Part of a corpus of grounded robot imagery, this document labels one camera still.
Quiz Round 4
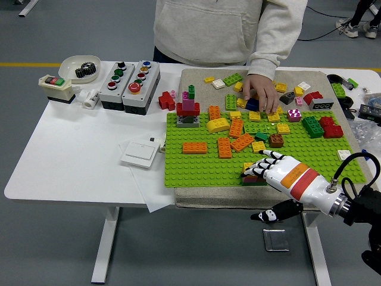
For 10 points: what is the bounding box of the magenta toy brick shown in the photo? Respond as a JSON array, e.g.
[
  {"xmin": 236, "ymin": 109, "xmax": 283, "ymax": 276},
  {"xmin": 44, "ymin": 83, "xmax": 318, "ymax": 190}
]
[{"xmin": 287, "ymin": 108, "xmax": 302, "ymax": 123}]

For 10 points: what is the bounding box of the white wall switch panel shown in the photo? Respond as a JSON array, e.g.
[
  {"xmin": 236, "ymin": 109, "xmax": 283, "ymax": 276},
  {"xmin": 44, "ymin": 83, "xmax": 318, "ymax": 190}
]
[{"xmin": 120, "ymin": 141, "xmax": 158, "ymax": 170}]

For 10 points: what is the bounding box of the black circuit module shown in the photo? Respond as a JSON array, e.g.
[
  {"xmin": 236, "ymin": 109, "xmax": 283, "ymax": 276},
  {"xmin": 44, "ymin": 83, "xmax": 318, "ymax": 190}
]
[{"xmin": 357, "ymin": 103, "xmax": 381, "ymax": 122}]

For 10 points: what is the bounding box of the black floor cable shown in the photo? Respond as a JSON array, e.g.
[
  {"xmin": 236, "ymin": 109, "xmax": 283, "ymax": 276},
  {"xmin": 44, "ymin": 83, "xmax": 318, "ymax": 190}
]
[{"xmin": 299, "ymin": 4, "xmax": 352, "ymax": 42}]

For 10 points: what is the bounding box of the grey emergency stop control box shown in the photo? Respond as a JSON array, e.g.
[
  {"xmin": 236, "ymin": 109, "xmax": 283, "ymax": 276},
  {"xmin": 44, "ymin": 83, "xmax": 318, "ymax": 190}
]
[{"xmin": 121, "ymin": 60, "xmax": 161, "ymax": 115}]

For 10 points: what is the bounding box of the silver black green small tool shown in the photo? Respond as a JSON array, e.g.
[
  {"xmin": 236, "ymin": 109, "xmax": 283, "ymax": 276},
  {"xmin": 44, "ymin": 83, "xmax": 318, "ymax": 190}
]
[{"xmin": 341, "ymin": 76, "xmax": 360, "ymax": 91}]

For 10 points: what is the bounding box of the wide red toy brick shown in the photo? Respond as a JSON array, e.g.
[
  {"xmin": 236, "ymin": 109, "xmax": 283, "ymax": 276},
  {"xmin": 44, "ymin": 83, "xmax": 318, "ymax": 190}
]
[{"xmin": 176, "ymin": 102, "xmax": 201, "ymax": 117}]

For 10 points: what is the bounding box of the red toy brick cluster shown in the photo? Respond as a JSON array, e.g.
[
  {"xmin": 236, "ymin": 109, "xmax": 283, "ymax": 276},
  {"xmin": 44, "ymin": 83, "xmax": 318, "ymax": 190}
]
[{"xmin": 158, "ymin": 91, "xmax": 176, "ymax": 111}]

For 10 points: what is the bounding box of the long grey toy brick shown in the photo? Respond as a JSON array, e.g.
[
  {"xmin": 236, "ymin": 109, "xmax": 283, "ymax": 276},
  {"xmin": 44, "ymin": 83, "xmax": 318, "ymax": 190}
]
[{"xmin": 309, "ymin": 98, "xmax": 335, "ymax": 111}]

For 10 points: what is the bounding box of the tall pink toy brick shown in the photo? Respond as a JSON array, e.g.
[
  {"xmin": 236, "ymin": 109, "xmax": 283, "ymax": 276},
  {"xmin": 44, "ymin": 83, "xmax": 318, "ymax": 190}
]
[{"xmin": 182, "ymin": 91, "xmax": 196, "ymax": 111}]

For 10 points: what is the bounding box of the red arch toy brick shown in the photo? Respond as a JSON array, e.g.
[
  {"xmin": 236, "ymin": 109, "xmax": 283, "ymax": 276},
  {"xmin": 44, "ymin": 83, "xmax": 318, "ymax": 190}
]
[{"xmin": 302, "ymin": 91, "xmax": 323, "ymax": 105}]

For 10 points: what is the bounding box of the grey four-button control box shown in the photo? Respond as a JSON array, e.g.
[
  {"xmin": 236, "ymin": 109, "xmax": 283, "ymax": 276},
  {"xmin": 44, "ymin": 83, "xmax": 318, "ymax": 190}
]
[{"xmin": 98, "ymin": 61, "xmax": 136, "ymax": 111}]

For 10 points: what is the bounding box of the person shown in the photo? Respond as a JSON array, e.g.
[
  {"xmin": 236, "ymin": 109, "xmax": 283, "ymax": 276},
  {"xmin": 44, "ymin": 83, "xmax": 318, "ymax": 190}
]
[
  {"xmin": 335, "ymin": 0, "xmax": 381, "ymax": 39},
  {"xmin": 153, "ymin": 0, "xmax": 309, "ymax": 67}
]

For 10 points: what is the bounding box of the person's left hand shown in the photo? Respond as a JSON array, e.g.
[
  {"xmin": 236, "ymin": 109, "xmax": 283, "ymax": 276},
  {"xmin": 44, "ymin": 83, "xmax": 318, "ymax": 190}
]
[{"xmin": 242, "ymin": 73, "xmax": 280, "ymax": 116}]

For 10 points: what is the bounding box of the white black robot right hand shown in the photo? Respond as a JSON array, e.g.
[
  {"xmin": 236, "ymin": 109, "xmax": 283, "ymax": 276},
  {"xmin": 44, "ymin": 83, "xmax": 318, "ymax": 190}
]
[{"xmin": 240, "ymin": 150, "xmax": 343, "ymax": 223}]

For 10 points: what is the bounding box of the white pipe tee fitting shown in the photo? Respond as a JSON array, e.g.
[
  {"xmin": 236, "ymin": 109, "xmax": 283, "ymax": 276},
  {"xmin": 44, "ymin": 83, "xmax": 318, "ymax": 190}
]
[{"xmin": 77, "ymin": 88, "xmax": 101, "ymax": 109}]

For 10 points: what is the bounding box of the grey-brown mat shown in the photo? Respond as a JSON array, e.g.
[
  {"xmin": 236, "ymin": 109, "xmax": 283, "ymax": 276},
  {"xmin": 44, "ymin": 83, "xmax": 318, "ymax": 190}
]
[{"xmin": 174, "ymin": 68, "xmax": 381, "ymax": 212}]

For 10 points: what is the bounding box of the white plastic tray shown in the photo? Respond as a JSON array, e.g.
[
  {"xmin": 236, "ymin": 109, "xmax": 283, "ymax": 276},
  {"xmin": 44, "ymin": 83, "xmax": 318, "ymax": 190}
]
[{"xmin": 58, "ymin": 55, "xmax": 101, "ymax": 85}]

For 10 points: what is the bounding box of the clear plastic bag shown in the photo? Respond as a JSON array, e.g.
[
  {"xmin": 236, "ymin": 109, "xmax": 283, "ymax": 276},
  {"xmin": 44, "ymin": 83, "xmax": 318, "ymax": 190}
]
[{"xmin": 349, "ymin": 120, "xmax": 381, "ymax": 156}]

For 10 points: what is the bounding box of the yellow curved toy brick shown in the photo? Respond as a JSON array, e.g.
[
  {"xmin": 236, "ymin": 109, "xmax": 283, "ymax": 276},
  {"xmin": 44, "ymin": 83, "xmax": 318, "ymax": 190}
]
[{"xmin": 206, "ymin": 117, "xmax": 230, "ymax": 134}]

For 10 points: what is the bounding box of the white paper sheet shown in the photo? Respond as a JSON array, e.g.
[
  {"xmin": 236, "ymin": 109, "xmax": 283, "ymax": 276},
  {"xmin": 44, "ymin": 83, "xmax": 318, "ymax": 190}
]
[{"xmin": 118, "ymin": 135, "xmax": 176, "ymax": 213}]

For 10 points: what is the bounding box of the cream red-green switch box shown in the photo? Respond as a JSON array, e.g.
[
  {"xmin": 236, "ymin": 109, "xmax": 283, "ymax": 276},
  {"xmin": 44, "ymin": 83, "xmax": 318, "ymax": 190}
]
[{"xmin": 38, "ymin": 74, "xmax": 77, "ymax": 104}]

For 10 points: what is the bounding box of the clear bag of parts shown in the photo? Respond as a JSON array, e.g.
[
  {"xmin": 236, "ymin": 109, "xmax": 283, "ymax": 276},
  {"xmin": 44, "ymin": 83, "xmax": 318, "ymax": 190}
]
[{"xmin": 364, "ymin": 91, "xmax": 381, "ymax": 105}]

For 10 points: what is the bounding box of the dark grey sloped toy brick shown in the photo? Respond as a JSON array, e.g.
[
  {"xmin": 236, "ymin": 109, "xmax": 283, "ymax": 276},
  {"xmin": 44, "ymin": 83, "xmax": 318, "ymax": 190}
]
[{"xmin": 279, "ymin": 91, "xmax": 297, "ymax": 105}]

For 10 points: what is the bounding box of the white table leg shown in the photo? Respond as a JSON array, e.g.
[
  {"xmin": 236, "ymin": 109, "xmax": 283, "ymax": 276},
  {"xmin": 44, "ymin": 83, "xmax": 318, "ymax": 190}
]
[
  {"xmin": 301, "ymin": 213, "xmax": 333, "ymax": 286},
  {"xmin": 90, "ymin": 206, "xmax": 121, "ymax": 284}
]

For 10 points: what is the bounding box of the lime green toy brick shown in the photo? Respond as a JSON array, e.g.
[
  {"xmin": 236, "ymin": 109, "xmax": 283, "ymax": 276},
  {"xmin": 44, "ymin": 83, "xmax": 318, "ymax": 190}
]
[
  {"xmin": 330, "ymin": 82, "xmax": 348, "ymax": 98},
  {"xmin": 223, "ymin": 73, "xmax": 243, "ymax": 87},
  {"xmin": 225, "ymin": 94, "xmax": 238, "ymax": 111}
]

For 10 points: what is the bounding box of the lime green studded baseplate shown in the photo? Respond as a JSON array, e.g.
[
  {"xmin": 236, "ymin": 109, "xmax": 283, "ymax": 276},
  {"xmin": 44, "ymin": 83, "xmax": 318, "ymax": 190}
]
[{"xmin": 164, "ymin": 110, "xmax": 367, "ymax": 188}]

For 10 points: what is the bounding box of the brown toy brick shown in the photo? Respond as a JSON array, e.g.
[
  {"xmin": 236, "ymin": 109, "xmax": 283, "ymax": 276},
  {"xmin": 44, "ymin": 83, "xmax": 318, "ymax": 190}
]
[{"xmin": 268, "ymin": 133, "xmax": 285, "ymax": 148}]

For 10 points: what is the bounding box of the silver floor socket plate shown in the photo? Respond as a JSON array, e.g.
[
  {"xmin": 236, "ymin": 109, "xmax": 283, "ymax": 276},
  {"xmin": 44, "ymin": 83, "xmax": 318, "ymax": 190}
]
[
  {"xmin": 262, "ymin": 228, "xmax": 290, "ymax": 253},
  {"xmin": 260, "ymin": 210, "xmax": 284, "ymax": 223}
]

